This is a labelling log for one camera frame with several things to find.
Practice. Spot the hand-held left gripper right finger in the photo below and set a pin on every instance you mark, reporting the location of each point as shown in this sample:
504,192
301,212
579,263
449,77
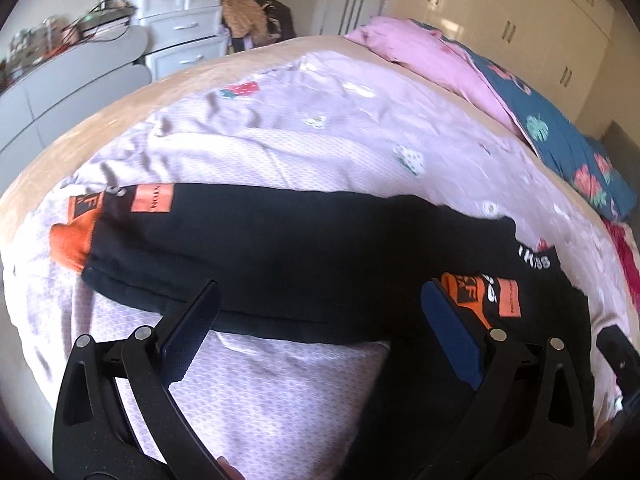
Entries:
452,330

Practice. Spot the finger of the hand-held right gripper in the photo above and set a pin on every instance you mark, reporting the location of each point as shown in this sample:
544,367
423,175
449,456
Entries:
615,350

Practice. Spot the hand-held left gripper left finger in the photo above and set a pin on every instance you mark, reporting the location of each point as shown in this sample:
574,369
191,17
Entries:
192,332

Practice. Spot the black pants with orange patches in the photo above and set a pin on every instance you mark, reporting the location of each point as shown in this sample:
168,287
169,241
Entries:
300,260

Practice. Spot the person's left hand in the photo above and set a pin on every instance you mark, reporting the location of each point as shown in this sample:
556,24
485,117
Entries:
229,469

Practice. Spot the red blanket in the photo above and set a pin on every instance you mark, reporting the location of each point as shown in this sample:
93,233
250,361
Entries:
625,250

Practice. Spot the pink strawberry printed sheet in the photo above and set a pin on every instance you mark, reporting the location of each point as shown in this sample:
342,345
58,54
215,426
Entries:
300,150

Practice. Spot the grey headboard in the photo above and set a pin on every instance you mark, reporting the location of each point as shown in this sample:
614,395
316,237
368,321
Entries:
620,137

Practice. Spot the blue floral quilt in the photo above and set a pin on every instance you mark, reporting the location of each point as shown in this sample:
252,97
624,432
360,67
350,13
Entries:
550,130

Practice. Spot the beige bed cover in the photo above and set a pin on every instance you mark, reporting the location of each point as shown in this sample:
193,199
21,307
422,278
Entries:
65,145

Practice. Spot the pink pillow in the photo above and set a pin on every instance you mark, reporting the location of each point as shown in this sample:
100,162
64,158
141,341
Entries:
425,55

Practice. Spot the white drawer cabinet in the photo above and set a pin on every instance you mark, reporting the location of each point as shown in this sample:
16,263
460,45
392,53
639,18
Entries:
185,25

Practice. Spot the stack of books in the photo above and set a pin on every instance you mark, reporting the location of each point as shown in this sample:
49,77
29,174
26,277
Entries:
105,24

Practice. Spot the black bag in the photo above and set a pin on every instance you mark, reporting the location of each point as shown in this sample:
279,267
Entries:
277,20

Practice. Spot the cream wardrobe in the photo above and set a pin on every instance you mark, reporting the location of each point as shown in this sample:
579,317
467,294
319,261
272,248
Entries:
500,5

